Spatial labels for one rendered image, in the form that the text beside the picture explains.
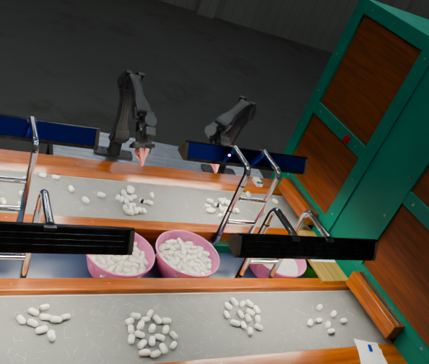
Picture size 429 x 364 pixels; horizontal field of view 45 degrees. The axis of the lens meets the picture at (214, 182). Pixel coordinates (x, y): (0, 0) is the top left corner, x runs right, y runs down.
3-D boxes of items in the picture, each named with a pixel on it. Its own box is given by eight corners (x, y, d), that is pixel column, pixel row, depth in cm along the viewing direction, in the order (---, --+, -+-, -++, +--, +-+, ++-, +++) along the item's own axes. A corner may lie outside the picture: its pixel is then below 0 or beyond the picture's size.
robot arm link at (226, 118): (227, 126, 250) (260, 99, 270) (213, 118, 253) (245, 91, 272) (223, 145, 259) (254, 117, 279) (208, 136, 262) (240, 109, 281)
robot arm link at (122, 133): (127, 144, 259) (137, 78, 253) (114, 142, 256) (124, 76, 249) (123, 141, 265) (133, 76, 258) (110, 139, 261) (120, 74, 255)
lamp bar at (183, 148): (176, 149, 215) (182, 134, 211) (297, 165, 244) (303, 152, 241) (182, 160, 209) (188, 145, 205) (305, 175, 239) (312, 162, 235)
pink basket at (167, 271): (136, 255, 208) (142, 237, 204) (184, 240, 227) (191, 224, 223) (175, 302, 195) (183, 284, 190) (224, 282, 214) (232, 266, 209)
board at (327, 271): (287, 231, 247) (289, 230, 246) (312, 232, 254) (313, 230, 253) (322, 282, 222) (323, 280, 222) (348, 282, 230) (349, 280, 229)
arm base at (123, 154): (136, 146, 264) (134, 140, 270) (97, 140, 256) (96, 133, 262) (132, 159, 268) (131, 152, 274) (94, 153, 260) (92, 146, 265)
